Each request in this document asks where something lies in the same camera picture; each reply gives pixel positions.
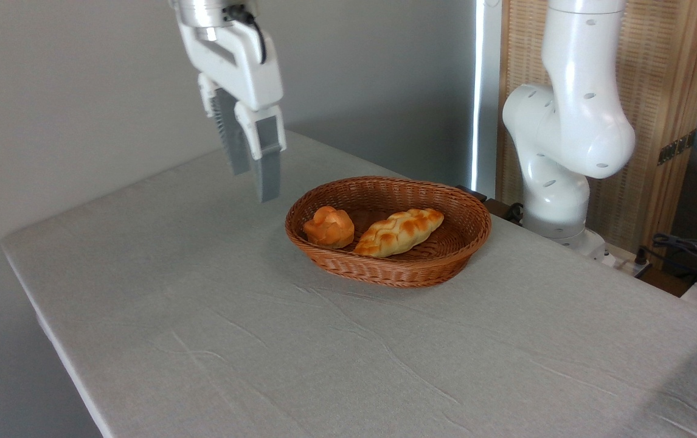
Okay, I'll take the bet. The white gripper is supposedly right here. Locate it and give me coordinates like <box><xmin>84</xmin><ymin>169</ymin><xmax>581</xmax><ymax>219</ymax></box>
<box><xmin>175</xmin><ymin>17</ymin><xmax>287</xmax><ymax>203</ymax></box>

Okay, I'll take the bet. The braided long bread loaf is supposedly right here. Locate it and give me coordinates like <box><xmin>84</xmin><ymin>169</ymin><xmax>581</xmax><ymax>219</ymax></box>
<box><xmin>354</xmin><ymin>208</ymin><xmax>445</xmax><ymax>259</ymax></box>

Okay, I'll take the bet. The round orange bread roll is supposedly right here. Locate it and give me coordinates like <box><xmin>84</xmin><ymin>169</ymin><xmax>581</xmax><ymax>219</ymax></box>
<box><xmin>303</xmin><ymin>206</ymin><xmax>355</xmax><ymax>249</ymax></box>

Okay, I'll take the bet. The brown wicker oval basket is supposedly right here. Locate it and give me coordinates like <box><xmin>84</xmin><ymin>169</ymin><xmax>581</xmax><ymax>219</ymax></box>
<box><xmin>285</xmin><ymin>176</ymin><xmax>492</xmax><ymax>288</ymax></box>

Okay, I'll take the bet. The grey tablecloth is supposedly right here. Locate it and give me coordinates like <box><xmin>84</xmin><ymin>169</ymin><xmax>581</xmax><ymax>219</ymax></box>
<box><xmin>1</xmin><ymin>131</ymin><xmax>697</xmax><ymax>438</ymax></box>

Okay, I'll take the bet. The white vertical light pole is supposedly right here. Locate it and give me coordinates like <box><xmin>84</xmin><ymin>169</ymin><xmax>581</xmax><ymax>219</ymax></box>
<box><xmin>470</xmin><ymin>0</ymin><xmax>502</xmax><ymax>198</ymax></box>

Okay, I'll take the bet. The wooden slatted screen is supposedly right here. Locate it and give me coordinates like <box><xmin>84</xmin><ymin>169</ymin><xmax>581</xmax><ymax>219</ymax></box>
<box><xmin>498</xmin><ymin>0</ymin><xmax>697</xmax><ymax>253</ymax></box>

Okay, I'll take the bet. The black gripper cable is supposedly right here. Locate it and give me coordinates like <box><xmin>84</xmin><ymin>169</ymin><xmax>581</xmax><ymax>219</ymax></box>
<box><xmin>225</xmin><ymin>5</ymin><xmax>267</xmax><ymax>64</ymax></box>

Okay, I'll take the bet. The black cable bundle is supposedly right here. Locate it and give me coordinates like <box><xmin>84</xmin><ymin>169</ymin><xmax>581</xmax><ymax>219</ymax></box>
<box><xmin>637</xmin><ymin>233</ymin><xmax>697</xmax><ymax>288</ymax></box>

